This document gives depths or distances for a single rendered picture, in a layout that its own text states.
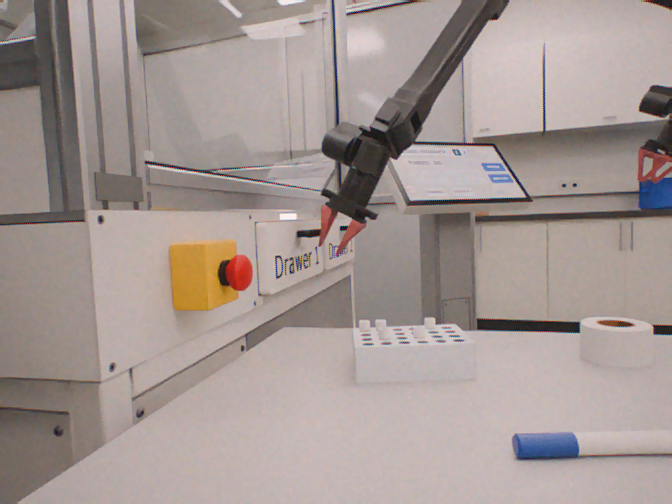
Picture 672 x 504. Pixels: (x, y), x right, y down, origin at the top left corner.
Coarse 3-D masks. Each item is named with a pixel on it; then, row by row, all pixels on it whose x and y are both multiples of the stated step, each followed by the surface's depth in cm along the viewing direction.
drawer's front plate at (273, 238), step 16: (256, 224) 70; (272, 224) 72; (288, 224) 78; (304, 224) 87; (320, 224) 97; (256, 240) 70; (272, 240) 72; (288, 240) 78; (304, 240) 86; (272, 256) 71; (288, 256) 78; (320, 256) 96; (272, 272) 71; (288, 272) 78; (304, 272) 86; (320, 272) 96; (272, 288) 71
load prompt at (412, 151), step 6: (408, 150) 165; (414, 150) 166; (420, 150) 167; (426, 150) 168; (432, 150) 169; (438, 150) 170; (444, 150) 171; (450, 150) 172; (456, 150) 173; (462, 150) 174; (414, 156) 164; (420, 156) 165; (426, 156) 165; (432, 156) 166; (438, 156) 167; (444, 156) 168; (450, 156) 169; (456, 156) 170; (462, 156) 171; (468, 156) 172
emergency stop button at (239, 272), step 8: (240, 256) 50; (232, 264) 49; (240, 264) 49; (248, 264) 50; (232, 272) 49; (240, 272) 49; (248, 272) 50; (232, 280) 49; (240, 280) 49; (248, 280) 50; (232, 288) 50; (240, 288) 49
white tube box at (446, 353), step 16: (352, 336) 54; (368, 336) 52; (400, 336) 51; (432, 336) 51; (448, 336) 50; (464, 336) 50; (368, 352) 47; (384, 352) 47; (400, 352) 47; (416, 352) 47; (432, 352) 47; (448, 352) 47; (464, 352) 47; (368, 368) 47; (384, 368) 47; (400, 368) 47; (416, 368) 47; (432, 368) 47; (448, 368) 47; (464, 368) 47
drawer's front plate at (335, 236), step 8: (336, 224) 110; (344, 224) 117; (336, 232) 109; (344, 232) 117; (328, 240) 102; (336, 240) 109; (352, 240) 126; (328, 248) 102; (336, 248) 109; (352, 248) 126; (328, 256) 102; (336, 256) 109; (344, 256) 117; (352, 256) 125; (328, 264) 102; (336, 264) 109
